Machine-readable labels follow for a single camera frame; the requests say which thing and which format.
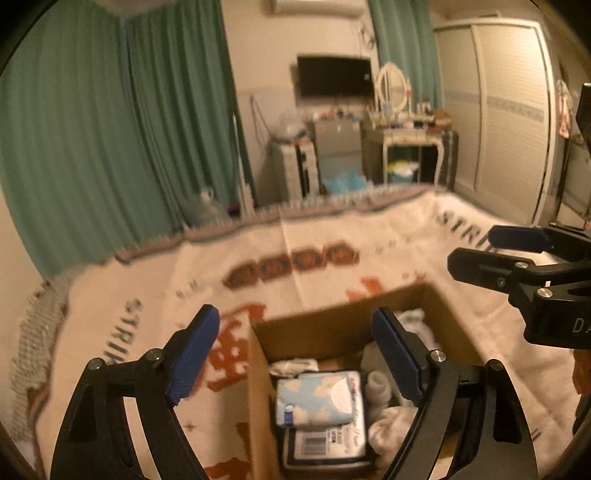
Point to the grey white socks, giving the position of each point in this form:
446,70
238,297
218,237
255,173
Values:
390,415

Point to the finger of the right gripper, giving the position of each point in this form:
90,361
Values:
493,271
519,238

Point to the white air conditioner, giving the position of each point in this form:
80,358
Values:
337,8

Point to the blue cloud tissue pack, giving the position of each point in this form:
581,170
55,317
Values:
320,400

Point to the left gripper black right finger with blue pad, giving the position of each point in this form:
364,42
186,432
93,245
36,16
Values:
495,441

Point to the checkered bed sheet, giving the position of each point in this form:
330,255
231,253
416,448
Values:
31,363

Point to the clear water jug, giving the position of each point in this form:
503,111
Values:
202,209

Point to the small silver fridge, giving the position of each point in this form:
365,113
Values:
338,145

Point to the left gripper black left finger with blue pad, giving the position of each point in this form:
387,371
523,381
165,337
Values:
94,440

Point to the white oval vanity mirror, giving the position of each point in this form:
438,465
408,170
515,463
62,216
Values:
392,88

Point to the white sliding wardrobe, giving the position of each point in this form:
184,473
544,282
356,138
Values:
499,87

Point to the black wall television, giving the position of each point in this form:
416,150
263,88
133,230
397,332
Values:
335,76

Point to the white drawer unit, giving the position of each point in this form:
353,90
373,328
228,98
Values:
296,170

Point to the white vanity table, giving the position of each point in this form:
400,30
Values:
435,150

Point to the narrow teal curtain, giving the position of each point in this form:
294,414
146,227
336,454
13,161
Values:
404,33

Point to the brown cardboard box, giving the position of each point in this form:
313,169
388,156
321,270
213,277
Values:
335,336

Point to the black white barcode package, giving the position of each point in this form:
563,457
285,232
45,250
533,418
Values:
342,447

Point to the large teal curtain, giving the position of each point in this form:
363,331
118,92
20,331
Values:
110,123

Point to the cream woven blanket with lettering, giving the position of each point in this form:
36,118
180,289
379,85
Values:
291,260

